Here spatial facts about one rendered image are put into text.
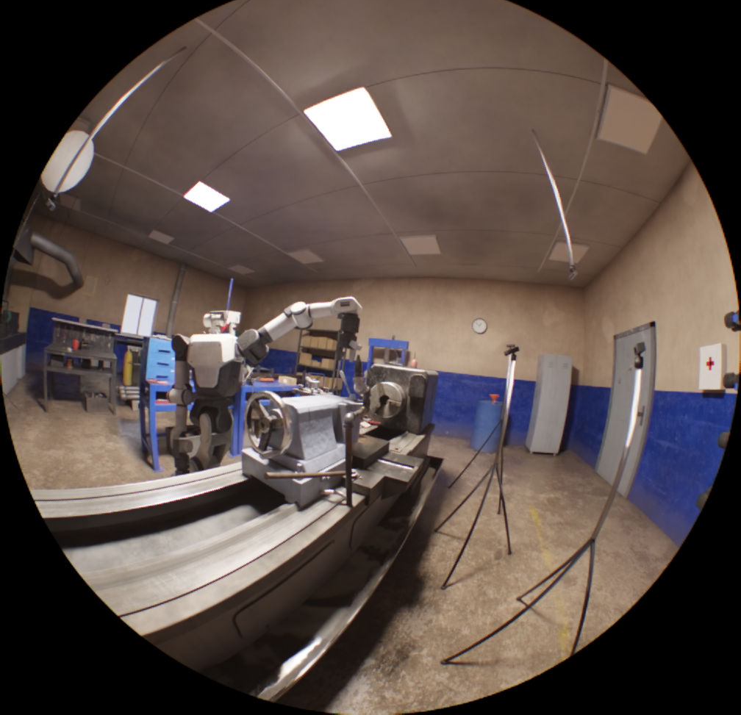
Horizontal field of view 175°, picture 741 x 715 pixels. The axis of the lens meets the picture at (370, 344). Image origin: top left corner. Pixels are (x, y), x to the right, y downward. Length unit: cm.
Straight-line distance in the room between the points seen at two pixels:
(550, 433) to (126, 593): 507
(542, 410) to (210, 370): 471
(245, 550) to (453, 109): 273
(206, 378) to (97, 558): 91
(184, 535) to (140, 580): 32
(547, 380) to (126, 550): 504
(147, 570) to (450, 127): 289
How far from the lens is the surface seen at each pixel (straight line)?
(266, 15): 228
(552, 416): 488
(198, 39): 258
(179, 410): 140
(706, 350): 284
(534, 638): 173
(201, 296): 840
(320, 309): 117
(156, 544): 88
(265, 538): 73
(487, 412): 442
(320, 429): 91
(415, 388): 178
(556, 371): 483
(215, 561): 67
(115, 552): 88
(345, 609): 110
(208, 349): 122
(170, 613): 60
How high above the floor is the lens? 134
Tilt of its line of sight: 4 degrees up
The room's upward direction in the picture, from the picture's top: 8 degrees clockwise
